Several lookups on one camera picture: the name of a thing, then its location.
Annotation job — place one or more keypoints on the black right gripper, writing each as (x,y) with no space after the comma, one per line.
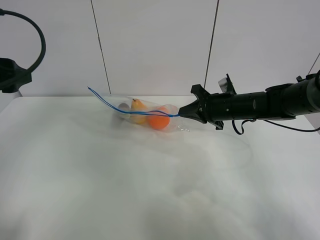
(204,109)

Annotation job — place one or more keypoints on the clear zip bag blue zipper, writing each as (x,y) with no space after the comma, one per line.
(112,102)

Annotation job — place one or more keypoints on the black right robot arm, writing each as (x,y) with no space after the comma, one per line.
(280,102)

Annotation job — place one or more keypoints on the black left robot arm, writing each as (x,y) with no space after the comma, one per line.
(10,76)

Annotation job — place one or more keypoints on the orange fruit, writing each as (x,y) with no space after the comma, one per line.
(158,120)

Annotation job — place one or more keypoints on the yellow pear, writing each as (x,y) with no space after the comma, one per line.
(138,106)

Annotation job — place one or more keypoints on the purple eggplant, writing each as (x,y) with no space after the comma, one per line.
(124,108)

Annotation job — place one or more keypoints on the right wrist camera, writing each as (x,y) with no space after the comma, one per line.
(226,85)

